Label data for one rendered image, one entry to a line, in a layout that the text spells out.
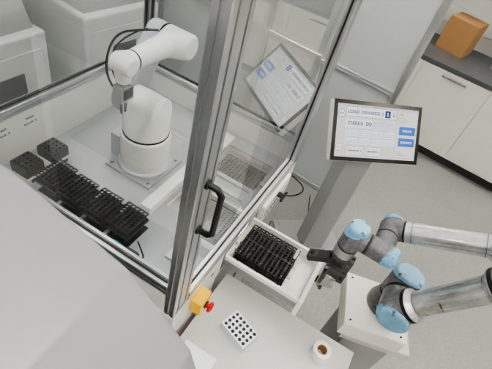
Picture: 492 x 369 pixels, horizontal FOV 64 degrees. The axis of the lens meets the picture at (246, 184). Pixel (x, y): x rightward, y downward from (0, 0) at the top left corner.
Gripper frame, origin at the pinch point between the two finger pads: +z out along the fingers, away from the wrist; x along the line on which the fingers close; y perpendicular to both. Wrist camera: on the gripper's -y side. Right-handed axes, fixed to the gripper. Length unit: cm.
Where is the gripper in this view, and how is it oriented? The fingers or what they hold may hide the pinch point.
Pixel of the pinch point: (318, 279)
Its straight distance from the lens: 160.8
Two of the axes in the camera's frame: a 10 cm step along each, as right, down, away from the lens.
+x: 4.8, -5.4, 6.9
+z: -2.2, 6.9, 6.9
